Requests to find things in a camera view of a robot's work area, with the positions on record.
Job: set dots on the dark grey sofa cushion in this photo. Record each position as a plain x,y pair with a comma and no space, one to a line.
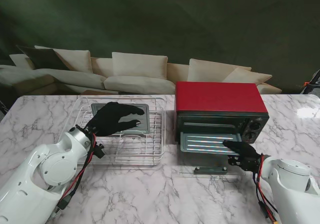
42,57

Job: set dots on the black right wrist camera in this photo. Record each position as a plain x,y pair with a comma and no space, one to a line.
236,161

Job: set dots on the beige sofa cushion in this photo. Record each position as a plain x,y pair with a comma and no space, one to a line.
250,77
207,70
138,65
20,60
75,60

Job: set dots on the black oven knob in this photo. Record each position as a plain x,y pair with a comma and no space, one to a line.
250,135
255,126

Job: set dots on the black stand leg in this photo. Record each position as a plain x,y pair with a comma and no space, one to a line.
2,106

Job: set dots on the red and black toaster oven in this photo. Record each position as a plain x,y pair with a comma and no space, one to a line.
217,96

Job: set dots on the black tripod with orange clamp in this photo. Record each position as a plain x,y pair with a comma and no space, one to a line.
315,77

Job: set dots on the ribbed metal baking tray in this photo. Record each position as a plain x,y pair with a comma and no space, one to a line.
100,109
200,144

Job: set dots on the beige sectional sofa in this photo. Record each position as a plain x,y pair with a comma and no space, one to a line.
137,84

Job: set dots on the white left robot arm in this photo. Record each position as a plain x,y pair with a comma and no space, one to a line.
37,179

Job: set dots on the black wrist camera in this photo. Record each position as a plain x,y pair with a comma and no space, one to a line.
236,161
100,151

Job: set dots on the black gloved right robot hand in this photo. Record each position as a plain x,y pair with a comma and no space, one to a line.
246,151

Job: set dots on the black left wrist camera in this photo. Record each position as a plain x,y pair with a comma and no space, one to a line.
100,151

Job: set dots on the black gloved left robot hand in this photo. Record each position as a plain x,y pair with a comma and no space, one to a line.
110,119

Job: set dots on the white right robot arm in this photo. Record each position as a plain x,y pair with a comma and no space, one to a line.
292,184

